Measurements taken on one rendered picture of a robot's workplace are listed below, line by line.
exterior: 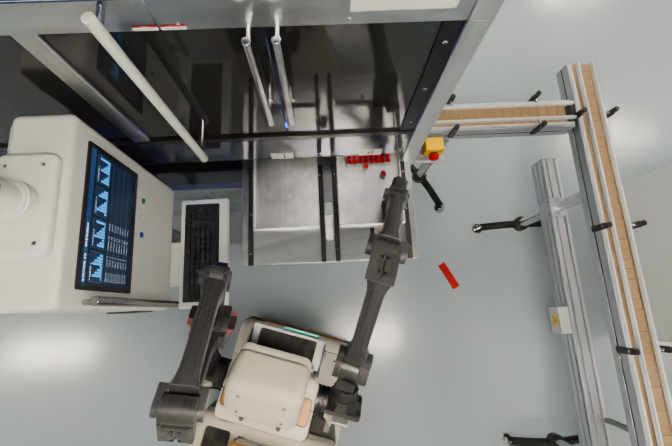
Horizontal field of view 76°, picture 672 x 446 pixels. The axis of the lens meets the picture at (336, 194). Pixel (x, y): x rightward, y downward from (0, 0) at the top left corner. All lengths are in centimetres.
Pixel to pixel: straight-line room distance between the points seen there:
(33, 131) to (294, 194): 91
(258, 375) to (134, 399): 165
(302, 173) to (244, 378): 88
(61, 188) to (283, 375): 74
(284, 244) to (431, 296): 119
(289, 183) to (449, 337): 139
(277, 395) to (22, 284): 66
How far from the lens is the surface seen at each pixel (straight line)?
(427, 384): 268
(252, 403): 127
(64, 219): 125
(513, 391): 282
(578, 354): 234
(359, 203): 176
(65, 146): 130
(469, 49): 113
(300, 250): 173
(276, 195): 178
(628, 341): 200
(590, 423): 238
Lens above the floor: 259
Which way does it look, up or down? 75 degrees down
